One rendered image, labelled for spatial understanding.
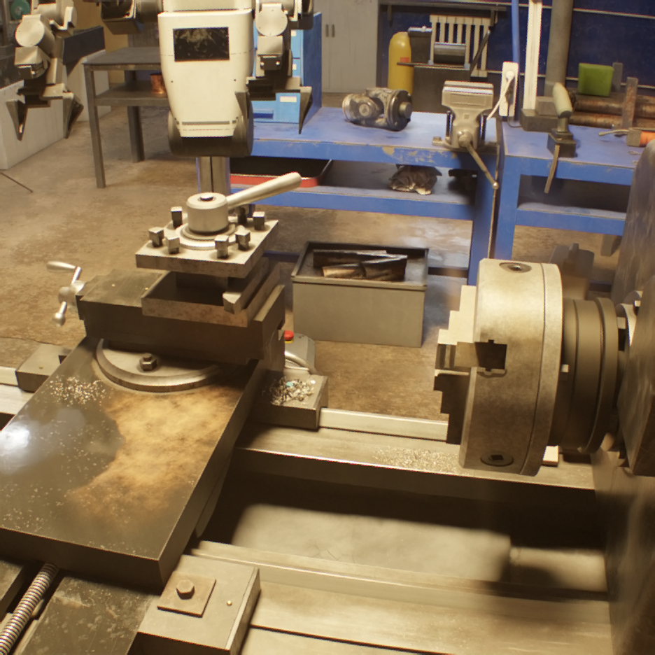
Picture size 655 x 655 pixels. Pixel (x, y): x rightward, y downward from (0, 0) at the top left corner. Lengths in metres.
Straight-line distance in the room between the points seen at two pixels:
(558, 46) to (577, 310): 6.88
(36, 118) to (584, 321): 5.62
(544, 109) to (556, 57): 4.76
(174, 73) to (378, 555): 1.29
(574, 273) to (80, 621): 2.43
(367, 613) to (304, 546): 0.26
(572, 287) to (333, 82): 5.06
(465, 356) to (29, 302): 3.03
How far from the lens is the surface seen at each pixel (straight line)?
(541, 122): 2.95
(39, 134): 6.24
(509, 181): 2.63
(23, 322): 3.49
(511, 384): 0.78
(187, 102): 1.96
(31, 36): 1.49
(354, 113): 2.85
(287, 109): 2.84
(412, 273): 3.09
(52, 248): 4.24
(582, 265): 3.07
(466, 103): 2.44
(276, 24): 1.38
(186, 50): 1.94
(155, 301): 1.12
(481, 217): 2.67
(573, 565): 1.20
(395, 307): 2.97
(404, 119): 2.82
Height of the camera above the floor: 1.56
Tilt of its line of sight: 30 degrees down
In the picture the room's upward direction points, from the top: straight up
